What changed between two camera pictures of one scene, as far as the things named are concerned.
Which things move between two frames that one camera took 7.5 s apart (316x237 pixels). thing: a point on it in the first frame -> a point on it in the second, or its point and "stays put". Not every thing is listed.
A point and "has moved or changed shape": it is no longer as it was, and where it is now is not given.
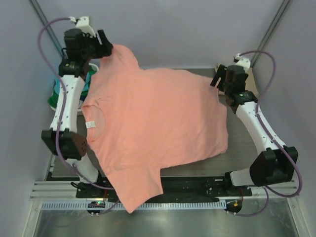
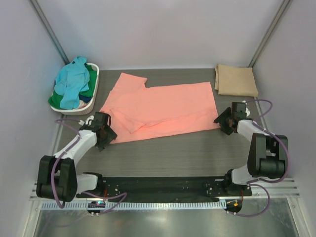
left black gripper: (104, 49) -> (110, 136)
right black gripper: (222, 72) -> (221, 118)
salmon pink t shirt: (136, 120) has moved or changed shape
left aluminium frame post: (44, 20) stays put
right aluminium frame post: (278, 16) stays put
